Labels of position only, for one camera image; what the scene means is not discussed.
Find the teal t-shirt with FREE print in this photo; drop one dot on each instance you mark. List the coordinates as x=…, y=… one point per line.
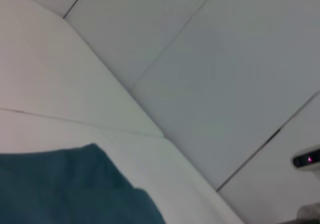
x=62, y=189

